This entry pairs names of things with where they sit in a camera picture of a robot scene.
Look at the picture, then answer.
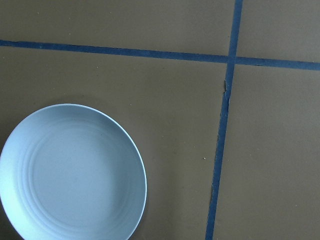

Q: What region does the blue plate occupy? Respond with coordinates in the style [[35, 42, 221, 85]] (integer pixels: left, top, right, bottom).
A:
[[0, 103, 147, 240]]

